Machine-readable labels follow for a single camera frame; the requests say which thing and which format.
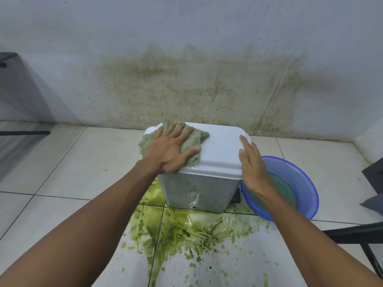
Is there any person's right hand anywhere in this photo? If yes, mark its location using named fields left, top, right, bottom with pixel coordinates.
left=238, top=134, right=274, bottom=198

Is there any person's left hand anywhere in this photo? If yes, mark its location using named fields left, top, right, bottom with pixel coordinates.
left=141, top=122, right=202, bottom=175

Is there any green stained cleaning cloth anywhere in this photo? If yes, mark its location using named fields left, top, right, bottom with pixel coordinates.
left=138, top=118, right=210, bottom=167

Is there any grey pedal bin white lid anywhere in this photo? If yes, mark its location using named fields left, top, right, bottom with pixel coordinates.
left=139, top=122, right=252, bottom=214

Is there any person's left forearm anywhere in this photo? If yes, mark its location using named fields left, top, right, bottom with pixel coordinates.
left=0, top=160, right=160, bottom=287

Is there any person's right forearm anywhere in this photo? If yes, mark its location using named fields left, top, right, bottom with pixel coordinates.
left=258, top=187, right=383, bottom=287

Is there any blue plastic basin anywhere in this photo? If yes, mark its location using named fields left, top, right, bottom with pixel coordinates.
left=240, top=155, right=320, bottom=222

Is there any black framed glass door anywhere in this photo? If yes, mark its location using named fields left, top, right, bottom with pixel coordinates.
left=361, top=157, right=383, bottom=195

